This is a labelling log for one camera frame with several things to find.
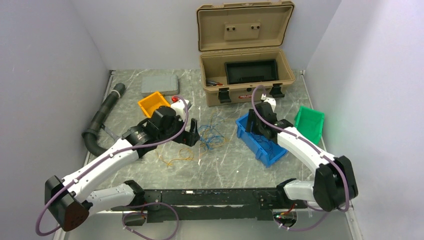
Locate grey plastic case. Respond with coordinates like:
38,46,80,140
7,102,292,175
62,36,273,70
141,74,180,97

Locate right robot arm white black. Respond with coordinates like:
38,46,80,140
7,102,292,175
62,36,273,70
246,101,359,212

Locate silver wrench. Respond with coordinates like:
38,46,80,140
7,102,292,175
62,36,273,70
100,124,121,142

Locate black tray in toolbox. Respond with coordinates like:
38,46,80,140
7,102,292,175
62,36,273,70
224,59,279,85

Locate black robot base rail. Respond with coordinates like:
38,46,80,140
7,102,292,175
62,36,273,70
112,187,306,223

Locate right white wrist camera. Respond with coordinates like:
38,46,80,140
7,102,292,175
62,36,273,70
260,94,277,112

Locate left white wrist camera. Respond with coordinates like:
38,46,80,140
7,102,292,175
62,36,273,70
170,95,187,120

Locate screwdrivers in toolbox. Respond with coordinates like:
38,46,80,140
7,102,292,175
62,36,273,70
206,80,223,87

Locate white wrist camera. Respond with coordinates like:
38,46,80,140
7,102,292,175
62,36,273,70
170,95,187,120
260,94,277,112

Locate blue plastic bin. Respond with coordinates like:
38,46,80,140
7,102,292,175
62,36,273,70
235,113,288,168

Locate tan open toolbox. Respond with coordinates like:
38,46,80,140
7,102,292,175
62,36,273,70
196,0,295,107

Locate green plastic bin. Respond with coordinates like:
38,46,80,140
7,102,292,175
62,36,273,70
294,106,325,145

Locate orange plastic bin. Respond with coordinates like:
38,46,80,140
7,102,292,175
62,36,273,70
137,91,170,118

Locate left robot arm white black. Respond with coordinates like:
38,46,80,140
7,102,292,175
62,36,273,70
44,106,200,232

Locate black corrugated hose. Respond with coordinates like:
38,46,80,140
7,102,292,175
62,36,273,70
81,82,126,157

